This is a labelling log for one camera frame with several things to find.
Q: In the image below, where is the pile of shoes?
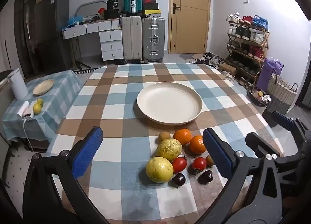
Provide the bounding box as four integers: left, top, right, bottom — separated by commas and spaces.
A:
188, 52, 227, 66

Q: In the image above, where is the wooden shoe rack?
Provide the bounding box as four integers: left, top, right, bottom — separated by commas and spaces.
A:
225, 13, 271, 86

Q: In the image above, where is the grey cabinet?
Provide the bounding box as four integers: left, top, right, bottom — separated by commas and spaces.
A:
33, 0, 74, 75

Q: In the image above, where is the woven basket with handles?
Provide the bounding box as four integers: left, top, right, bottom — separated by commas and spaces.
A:
267, 69, 298, 106

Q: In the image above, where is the stack of dark shoe boxes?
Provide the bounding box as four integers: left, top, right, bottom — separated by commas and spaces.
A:
141, 0, 159, 11

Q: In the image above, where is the black basket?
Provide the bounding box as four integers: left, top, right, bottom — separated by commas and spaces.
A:
246, 85, 273, 107

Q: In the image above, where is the purple bag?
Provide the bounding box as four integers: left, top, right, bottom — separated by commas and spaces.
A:
256, 57, 284, 91

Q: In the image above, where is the dark plum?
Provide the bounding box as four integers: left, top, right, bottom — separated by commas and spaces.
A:
172, 173, 186, 187
198, 170, 214, 185

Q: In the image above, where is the yellow box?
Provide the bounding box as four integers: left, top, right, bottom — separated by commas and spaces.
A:
142, 9, 162, 18

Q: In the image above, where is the wooden door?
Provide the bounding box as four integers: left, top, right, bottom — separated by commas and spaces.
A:
168, 0, 211, 54

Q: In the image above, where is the large cream plate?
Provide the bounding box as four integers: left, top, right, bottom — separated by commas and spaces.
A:
136, 82, 203, 125

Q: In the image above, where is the white cable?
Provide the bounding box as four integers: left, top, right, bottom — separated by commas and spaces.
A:
23, 118, 35, 153

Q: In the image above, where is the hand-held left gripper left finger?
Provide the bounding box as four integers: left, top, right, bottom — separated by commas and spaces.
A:
23, 127, 110, 224

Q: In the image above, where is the white power device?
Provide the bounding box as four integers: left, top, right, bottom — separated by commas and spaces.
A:
17, 101, 35, 120

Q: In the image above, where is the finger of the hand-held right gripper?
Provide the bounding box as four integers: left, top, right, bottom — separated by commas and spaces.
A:
245, 132, 283, 158
272, 111, 295, 130

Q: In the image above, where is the wrinkled yellow passion fruit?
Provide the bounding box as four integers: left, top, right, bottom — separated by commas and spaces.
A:
156, 138, 183, 161

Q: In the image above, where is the cardboard box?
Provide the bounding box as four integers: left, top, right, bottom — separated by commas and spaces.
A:
218, 63, 237, 76

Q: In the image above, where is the white desk with drawers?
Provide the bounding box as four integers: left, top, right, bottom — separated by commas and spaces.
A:
62, 18, 124, 65

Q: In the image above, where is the red tomato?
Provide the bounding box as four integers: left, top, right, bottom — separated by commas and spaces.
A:
172, 157, 187, 173
193, 157, 207, 171

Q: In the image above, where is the grey metal arch frame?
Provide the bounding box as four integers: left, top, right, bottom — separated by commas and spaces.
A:
75, 0, 107, 17

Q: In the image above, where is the white cylindrical container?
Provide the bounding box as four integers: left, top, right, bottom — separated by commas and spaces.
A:
6, 68, 29, 100

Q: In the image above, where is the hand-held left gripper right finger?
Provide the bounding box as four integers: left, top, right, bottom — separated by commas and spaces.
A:
194, 128, 285, 224

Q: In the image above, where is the silver suitcase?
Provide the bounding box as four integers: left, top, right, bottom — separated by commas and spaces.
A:
142, 17, 166, 64

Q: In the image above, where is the small checked table cover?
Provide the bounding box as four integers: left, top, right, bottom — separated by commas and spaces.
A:
2, 70, 84, 142

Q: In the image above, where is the smooth yellow round fruit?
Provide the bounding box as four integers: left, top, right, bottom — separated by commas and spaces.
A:
146, 156, 174, 184

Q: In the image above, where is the beige suitcase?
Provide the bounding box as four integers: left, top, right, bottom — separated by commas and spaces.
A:
121, 16, 143, 64

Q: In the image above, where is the small wooden plate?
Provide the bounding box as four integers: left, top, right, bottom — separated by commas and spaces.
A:
33, 79, 54, 96

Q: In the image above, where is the black bag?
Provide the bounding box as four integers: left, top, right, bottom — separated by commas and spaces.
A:
104, 9, 121, 20

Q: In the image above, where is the large checked tablecloth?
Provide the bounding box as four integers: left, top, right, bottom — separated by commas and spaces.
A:
46, 63, 285, 224

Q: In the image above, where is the orange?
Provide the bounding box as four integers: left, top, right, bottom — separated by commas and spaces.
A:
189, 135, 207, 155
173, 129, 192, 146

